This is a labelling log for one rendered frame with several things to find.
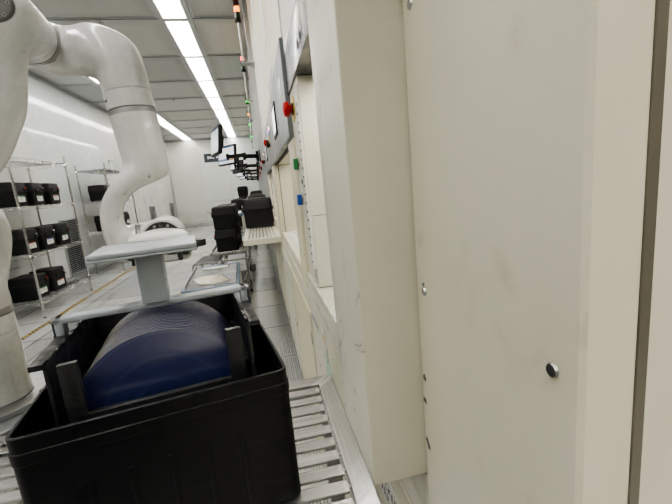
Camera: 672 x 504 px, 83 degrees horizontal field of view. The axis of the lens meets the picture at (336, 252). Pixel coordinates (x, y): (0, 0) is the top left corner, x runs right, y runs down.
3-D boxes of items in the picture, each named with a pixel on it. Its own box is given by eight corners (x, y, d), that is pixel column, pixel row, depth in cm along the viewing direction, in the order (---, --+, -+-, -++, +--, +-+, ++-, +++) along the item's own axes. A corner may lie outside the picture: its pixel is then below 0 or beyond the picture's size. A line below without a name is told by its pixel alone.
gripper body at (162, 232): (193, 255, 79) (193, 264, 69) (138, 261, 76) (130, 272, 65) (187, 219, 78) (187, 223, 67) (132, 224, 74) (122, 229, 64)
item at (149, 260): (257, 398, 69) (233, 226, 64) (283, 474, 50) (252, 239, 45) (105, 441, 61) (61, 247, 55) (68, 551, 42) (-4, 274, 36)
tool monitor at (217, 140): (212, 166, 403) (207, 131, 397) (260, 162, 412) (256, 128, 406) (208, 164, 363) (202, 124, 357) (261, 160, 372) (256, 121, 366)
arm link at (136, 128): (61, 112, 71) (109, 268, 77) (153, 103, 76) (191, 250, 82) (74, 121, 79) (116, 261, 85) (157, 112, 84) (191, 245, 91)
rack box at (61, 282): (57, 291, 445) (52, 269, 440) (30, 294, 440) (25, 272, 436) (70, 284, 474) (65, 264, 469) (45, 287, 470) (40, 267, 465)
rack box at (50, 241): (46, 249, 434) (41, 226, 429) (19, 252, 429) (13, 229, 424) (60, 245, 463) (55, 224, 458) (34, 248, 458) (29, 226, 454)
